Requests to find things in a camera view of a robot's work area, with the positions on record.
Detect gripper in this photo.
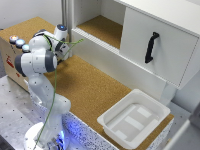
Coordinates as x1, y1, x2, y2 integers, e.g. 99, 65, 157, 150
56, 41, 72, 63

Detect white cabinet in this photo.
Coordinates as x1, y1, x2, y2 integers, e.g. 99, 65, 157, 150
65, 0, 200, 108

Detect green button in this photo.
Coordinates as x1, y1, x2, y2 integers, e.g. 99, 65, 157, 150
21, 44, 31, 54

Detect blue button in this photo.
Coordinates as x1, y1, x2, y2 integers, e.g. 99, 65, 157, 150
15, 38, 26, 48

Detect red button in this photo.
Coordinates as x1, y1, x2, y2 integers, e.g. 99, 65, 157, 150
9, 35, 19, 44

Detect white plastic box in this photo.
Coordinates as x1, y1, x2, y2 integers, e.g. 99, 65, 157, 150
96, 88, 172, 150

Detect white sliding door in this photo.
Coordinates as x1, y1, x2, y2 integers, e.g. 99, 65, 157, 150
118, 6, 200, 89

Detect green cable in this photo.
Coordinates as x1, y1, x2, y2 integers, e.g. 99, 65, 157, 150
32, 33, 85, 150

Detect black door handle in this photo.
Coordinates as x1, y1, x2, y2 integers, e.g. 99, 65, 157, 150
144, 31, 160, 65

